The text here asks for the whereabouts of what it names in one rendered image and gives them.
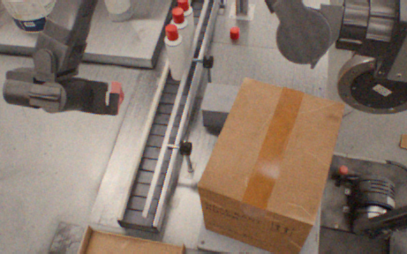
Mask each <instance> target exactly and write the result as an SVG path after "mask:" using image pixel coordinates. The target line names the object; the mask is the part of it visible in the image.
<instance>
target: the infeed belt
mask: <svg viewBox="0 0 407 254"><path fill-rule="evenodd" d="M204 3H205V0H192V1H191V3H190V6H191V7H192V13H193V19H194V26H195V29H194V32H196V28H197V26H198V24H199V21H200V14H201V11H202V9H203V6H204ZM213 5H214V0H209V5H208V7H207V11H206V15H205V19H204V22H203V25H202V28H201V30H200V37H199V40H198V43H197V48H196V49H195V51H194V56H193V58H196V59H199V56H200V49H201V46H202V42H203V41H204V37H205V32H206V29H207V24H208V21H209V16H210V13H211V11H212V8H213ZM196 65H197V63H195V62H192V64H191V67H190V70H189V75H188V78H187V80H186V83H185V89H184V93H183V95H182V99H181V101H180V104H179V110H178V112H177V117H176V119H175V122H174V128H173V130H172V133H171V136H170V141H169V142H170V144H172V145H175V141H176V138H177V134H178V130H179V124H180V122H181V119H182V116H183V114H184V108H185V104H186V100H187V98H188V94H189V89H190V86H191V83H192V79H193V75H194V70H195V67H196ZM180 82H181V81H176V80H174V79H173V78H172V77H171V73H170V71H169V74H168V76H167V78H166V80H165V83H164V88H163V90H162V94H161V97H160V100H159V105H158V107H157V110H156V111H155V119H154V121H153V123H152V125H151V128H150V131H149V135H148V138H147V142H146V144H145V149H144V152H143V154H142V156H141V159H140V165H139V168H138V170H137V173H136V178H135V180H134V183H133V185H132V192H131V194H130V195H131V196H130V197H129V198H128V201H127V206H126V209H125V210H124V217H123V219H122V220H121V222H123V223H131V224H135V225H140V226H143V227H148V228H151V227H152V226H153V223H154V220H155V216H156V210H157V206H158V204H159V202H160V198H161V197H160V196H161V193H162V188H163V185H164V183H165V177H166V174H167V171H168V169H169V165H170V158H171V155H172V153H173V150H174V149H170V148H168V149H167V152H166V154H165V157H164V163H163V165H162V170H161V173H160V178H159V181H158V184H157V186H156V188H155V196H154V199H153V202H152V205H151V210H150V212H149V215H148V217H147V218H143V217H142V214H143V211H144V208H145V205H146V200H147V196H148V193H149V191H150V185H151V182H152V180H153V177H154V174H155V168H156V164H157V162H158V160H159V154H160V151H161V149H162V145H163V141H164V137H165V134H166V131H167V129H168V126H169V120H170V116H171V114H172V110H173V108H174V103H175V99H176V98H177V93H178V90H179V85H180Z"/></svg>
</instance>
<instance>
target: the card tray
mask: <svg viewBox="0 0 407 254"><path fill-rule="evenodd" d="M77 254H185V243H182V246H178V245H175V244H170V243H158V242H155V241H150V240H147V239H142V238H138V237H134V236H125V235H118V234H114V233H110V232H106V231H101V230H94V229H91V227H90V226H89V225H87V227H86V231H85V233H84V235H83V237H82V242H81V244H80V246H79V251H78V253H77Z"/></svg>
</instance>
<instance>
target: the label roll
mask: <svg viewBox="0 0 407 254"><path fill-rule="evenodd" d="M2 1H3V4H4V5H5V7H6V9H7V11H8V12H9V14H11V17H12V19H13V21H14V22H15V23H16V26H17V27H18V28H19V30H22V31H23V32H26V33H29V34H30V33H39V32H43V29H44V27H45V23H46V19H47V17H48V15H49V14H50V12H51V11H52V9H53V7H54V6H55V1H56V0H2Z"/></svg>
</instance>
